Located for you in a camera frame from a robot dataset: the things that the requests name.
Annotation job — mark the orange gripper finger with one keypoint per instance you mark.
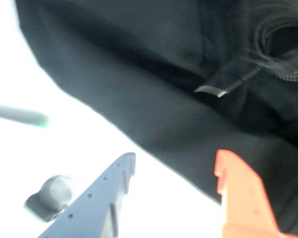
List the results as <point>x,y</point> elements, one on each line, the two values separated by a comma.
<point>245,198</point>

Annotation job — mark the black marker with green cap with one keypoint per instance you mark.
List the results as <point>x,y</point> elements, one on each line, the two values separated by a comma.
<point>17,115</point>

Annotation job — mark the black fabric bag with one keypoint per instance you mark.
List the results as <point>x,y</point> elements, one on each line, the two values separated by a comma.
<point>139,62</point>

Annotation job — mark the navy gripper finger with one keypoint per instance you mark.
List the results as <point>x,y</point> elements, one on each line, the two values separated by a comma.
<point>94,205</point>

